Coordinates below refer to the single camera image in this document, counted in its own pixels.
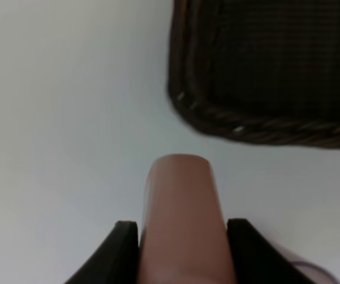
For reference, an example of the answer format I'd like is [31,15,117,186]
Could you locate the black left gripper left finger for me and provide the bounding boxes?
[66,221,139,284]

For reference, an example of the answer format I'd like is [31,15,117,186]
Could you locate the dark brown wicker basket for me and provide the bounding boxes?
[168,1,340,149]

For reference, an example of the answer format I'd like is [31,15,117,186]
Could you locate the pink bottle white cap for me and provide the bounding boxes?
[137,154,236,283]

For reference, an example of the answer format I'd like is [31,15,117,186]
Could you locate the translucent purple plastic cup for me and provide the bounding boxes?
[276,245,340,284]

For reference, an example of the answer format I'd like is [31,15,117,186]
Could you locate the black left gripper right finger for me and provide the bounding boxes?
[227,219,312,284]

